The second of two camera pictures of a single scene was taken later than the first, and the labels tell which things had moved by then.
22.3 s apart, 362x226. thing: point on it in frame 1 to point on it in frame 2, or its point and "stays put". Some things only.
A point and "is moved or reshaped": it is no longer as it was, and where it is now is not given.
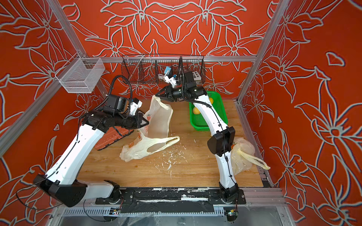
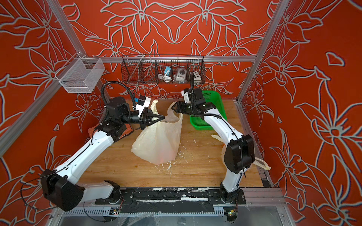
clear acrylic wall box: [80, 75] stays put
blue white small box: [167, 70] stays put
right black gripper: [164, 97] to [181, 108]
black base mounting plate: [171, 199] stays put
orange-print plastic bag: [154, 136] is moved or reshaped
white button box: [196, 76] stays put
